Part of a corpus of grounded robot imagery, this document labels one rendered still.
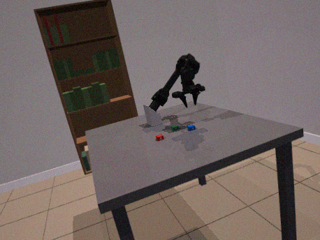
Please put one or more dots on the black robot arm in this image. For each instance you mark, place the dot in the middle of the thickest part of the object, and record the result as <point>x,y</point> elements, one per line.
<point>186,67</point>

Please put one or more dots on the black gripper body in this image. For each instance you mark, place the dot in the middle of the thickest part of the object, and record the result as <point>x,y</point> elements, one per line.
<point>179,94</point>

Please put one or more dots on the red block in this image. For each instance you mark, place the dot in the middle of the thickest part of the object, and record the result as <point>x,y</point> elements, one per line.
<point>159,137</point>

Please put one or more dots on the green block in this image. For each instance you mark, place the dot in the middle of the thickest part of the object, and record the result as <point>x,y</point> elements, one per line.
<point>174,128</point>

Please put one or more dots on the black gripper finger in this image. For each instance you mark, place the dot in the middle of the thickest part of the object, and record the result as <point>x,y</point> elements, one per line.
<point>183,99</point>
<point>195,96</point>

